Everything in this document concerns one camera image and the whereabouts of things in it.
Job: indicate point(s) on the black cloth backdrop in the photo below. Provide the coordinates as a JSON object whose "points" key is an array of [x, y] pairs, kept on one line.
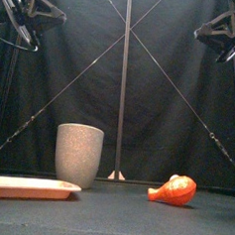
{"points": [[161, 132]]}

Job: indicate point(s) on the grey speckled cup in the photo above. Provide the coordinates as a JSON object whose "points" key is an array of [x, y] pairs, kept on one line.
{"points": [[78, 155]]}

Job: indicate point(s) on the orange toy chicken drumstick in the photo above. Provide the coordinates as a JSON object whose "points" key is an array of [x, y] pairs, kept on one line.
{"points": [[176, 190]]}

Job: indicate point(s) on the pink flat tray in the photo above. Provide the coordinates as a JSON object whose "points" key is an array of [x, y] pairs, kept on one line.
{"points": [[25, 186]]}

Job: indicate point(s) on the grey vertical frame pole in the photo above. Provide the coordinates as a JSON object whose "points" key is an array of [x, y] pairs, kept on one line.
{"points": [[123, 90]]}

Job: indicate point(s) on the metal pole foot bracket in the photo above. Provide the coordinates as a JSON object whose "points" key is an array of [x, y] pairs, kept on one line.
{"points": [[116, 175]]}

